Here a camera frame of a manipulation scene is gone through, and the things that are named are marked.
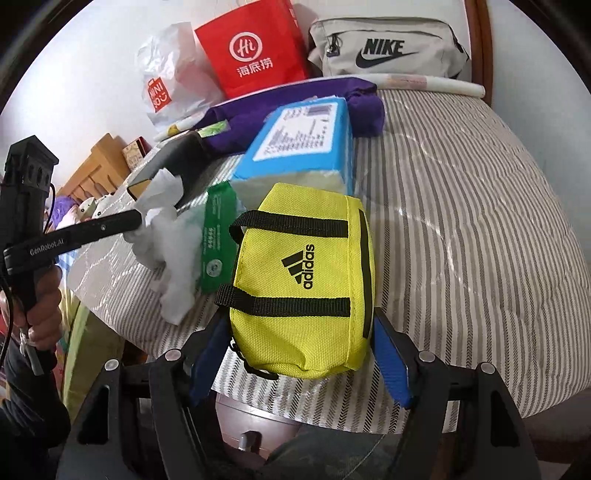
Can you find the grey waist bag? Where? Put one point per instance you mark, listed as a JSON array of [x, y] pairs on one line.
[[388, 50]]

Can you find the rolled printed paper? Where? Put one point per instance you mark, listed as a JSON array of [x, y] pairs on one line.
[[434, 84]]

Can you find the wooden headboard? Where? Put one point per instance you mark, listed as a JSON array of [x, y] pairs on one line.
[[99, 170]]

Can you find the purple towel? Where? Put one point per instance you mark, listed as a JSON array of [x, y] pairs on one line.
[[364, 110]]

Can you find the white glove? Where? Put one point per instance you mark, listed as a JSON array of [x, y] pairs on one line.
[[157, 191]]

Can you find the red paper shopping bag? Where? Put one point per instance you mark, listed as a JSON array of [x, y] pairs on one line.
[[254, 46]]

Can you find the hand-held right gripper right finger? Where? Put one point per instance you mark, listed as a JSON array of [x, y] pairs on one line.
[[392, 364]]

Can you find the person's left hand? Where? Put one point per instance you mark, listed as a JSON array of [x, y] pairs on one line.
[[46, 314]]

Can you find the brown patterned box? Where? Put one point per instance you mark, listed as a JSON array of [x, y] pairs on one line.
[[134, 152]]

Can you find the white plush toy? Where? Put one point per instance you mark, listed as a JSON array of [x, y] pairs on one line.
[[105, 203], [87, 207]]

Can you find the white plastic shopping bag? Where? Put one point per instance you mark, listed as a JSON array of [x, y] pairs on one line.
[[175, 74]]

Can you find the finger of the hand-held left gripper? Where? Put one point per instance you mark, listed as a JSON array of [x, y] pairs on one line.
[[115, 226]]

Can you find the dark tea box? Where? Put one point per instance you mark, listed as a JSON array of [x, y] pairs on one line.
[[171, 161]]

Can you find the green tissue pack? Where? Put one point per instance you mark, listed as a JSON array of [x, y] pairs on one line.
[[214, 130]]

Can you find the green wet wipe packet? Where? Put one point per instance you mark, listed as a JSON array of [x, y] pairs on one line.
[[217, 235]]

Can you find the blue tissue pack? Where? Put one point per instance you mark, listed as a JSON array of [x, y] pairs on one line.
[[300, 138]]

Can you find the person's grey pants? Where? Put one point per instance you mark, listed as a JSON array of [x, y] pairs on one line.
[[323, 457]]

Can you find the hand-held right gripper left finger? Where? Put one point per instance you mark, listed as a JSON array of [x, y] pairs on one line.
[[207, 362]]

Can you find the purple plush toy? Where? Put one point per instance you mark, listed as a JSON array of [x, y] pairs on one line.
[[60, 212]]

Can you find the green bed sheet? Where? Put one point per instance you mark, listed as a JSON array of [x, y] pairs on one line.
[[78, 341]]

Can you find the person's left forearm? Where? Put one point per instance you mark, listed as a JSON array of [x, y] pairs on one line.
[[27, 415]]

